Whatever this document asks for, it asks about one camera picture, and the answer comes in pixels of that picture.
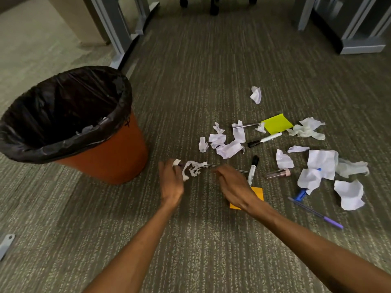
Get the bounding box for person's right hand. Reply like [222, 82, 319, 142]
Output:
[213, 165, 267, 218]

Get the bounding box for person's left hand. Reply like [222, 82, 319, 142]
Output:
[158, 159, 185, 208]

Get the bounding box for thin silver pen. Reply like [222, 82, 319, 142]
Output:
[179, 162, 249, 174]

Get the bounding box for torn white paper strip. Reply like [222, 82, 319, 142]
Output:
[172, 159, 209, 182]

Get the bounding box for person's right forearm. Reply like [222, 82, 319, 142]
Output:
[252, 201, 391, 293]

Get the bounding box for person's left forearm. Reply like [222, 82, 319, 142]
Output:
[82, 201, 181, 293]

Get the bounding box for white marker with black cap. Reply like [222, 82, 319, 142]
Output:
[247, 132, 283, 149]
[247, 155, 260, 187]

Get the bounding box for orange sticky note pad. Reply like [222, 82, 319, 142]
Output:
[229, 186, 264, 210]

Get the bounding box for clear tube with pink cap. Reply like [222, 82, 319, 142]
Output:
[265, 168, 291, 180]

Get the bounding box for orange trash bin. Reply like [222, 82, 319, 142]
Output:
[54, 112, 149, 185]

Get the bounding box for yellow-green sticky note pad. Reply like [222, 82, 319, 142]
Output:
[260, 113, 294, 135]

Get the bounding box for blue marker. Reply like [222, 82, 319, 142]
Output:
[294, 167, 322, 202]

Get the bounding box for torn white paper piece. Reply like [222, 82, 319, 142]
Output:
[297, 168, 322, 196]
[334, 179, 366, 211]

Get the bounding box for crumpled white tissue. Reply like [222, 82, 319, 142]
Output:
[335, 158, 370, 179]
[286, 117, 327, 141]

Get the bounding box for purple ballpoint pen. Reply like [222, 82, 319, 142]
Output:
[287, 196, 344, 230]

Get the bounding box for large white paper sheet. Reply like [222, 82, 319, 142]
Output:
[307, 149, 339, 181]

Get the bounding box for black plastic bin liner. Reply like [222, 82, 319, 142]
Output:
[0, 66, 134, 165]

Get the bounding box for grey desk leg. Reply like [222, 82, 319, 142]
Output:
[134, 0, 160, 36]
[88, 0, 140, 70]
[294, 0, 320, 31]
[314, 0, 391, 55]

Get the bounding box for beige cabinet panel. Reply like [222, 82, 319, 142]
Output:
[45, 0, 111, 47]

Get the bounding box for grey metal clip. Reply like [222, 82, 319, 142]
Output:
[0, 234, 15, 261]

